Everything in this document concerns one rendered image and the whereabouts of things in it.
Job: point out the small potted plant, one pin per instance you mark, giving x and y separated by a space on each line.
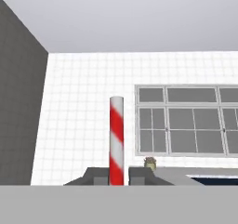
150 163

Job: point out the grey framed window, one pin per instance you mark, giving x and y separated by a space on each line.
186 120

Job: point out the red and white striped straw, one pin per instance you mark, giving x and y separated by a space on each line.
116 141

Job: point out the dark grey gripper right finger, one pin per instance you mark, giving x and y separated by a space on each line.
141 175

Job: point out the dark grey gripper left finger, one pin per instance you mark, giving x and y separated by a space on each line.
96 175

